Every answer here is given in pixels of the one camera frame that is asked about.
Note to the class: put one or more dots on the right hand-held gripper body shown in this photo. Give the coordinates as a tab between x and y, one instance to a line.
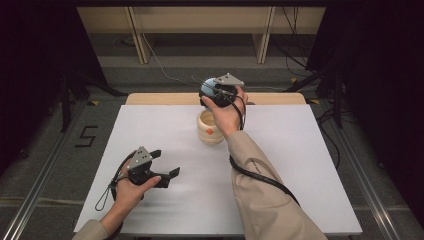
221	95

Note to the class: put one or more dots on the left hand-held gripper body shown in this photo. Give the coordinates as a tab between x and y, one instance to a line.
140	163

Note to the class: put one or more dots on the cream ribbed cup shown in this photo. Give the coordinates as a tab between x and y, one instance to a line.
204	133

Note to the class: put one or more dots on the person's right hand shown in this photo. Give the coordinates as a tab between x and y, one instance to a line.
226	116

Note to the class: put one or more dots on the person's left hand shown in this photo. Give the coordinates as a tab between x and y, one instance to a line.
128	196

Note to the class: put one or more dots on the wooden table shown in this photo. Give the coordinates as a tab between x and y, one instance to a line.
160	99

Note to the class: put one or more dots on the wooden shelf unit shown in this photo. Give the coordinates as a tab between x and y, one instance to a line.
200	20

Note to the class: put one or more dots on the black metal stand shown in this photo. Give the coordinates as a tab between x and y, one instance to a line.
66	106
337	100

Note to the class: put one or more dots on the dark curtain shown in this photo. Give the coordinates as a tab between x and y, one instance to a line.
33	66
383	83

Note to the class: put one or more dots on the metal floor rail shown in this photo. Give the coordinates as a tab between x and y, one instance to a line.
366	193
36	193

